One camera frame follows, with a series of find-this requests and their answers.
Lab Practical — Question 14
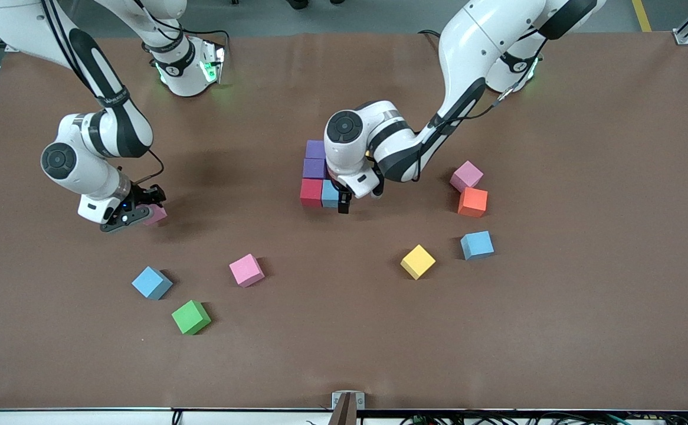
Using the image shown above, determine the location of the red foam block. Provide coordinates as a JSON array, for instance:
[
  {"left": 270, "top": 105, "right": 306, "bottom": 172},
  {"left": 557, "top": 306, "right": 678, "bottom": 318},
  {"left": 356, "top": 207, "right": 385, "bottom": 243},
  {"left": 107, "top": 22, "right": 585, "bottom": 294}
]
[{"left": 300, "top": 178, "right": 324, "bottom": 208}]

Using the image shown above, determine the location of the brown table mat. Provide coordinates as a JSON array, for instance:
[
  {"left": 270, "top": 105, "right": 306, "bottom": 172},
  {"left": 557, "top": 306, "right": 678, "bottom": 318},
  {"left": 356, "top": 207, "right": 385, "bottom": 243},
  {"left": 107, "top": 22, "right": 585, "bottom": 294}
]
[{"left": 0, "top": 31, "right": 688, "bottom": 411}]

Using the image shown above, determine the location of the orange foam block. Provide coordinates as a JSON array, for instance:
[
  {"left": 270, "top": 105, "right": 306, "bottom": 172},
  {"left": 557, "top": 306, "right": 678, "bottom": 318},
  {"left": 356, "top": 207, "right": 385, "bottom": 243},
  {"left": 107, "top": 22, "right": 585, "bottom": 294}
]
[{"left": 458, "top": 188, "right": 489, "bottom": 218}]

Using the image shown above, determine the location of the green foam block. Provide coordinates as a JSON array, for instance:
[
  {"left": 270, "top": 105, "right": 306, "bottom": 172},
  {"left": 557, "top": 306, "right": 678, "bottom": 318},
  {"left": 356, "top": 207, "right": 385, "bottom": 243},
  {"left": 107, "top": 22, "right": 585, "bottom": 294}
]
[{"left": 171, "top": 299, "right": 212, "bottom": 336}]

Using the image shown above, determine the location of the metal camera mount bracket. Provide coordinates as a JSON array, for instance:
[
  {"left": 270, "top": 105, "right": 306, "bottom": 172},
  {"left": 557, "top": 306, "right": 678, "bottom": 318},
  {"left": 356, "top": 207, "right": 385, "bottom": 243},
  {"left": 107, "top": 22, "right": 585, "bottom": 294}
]
[{"left": 331, "top": 391, "right": 366, "bottom": 425}]

